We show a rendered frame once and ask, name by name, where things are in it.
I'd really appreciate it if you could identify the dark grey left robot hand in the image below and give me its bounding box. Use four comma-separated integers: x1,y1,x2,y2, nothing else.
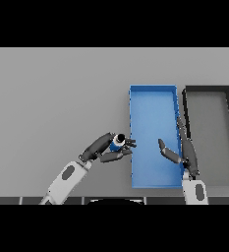
79,132,138,164

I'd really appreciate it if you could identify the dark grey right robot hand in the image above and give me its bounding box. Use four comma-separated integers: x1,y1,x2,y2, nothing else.
157,116,200,180

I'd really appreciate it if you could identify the blue pipe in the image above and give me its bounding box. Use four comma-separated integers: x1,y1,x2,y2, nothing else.
109,132,127,154

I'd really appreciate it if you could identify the dark grey bin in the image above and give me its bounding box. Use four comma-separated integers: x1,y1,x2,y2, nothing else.
181,85,229,187

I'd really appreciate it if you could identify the blue bin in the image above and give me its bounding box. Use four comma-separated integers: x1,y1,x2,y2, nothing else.
128,84,186,190

